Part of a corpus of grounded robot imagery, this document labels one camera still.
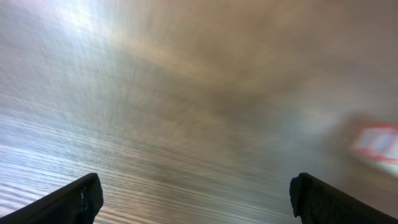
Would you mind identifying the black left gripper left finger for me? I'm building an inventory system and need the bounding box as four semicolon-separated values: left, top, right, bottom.
1;173;104;224

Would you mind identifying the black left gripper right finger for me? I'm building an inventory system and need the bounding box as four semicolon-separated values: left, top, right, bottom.
289;172;397;224

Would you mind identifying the red A letter block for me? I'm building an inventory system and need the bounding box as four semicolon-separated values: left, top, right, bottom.
350;124;397;177

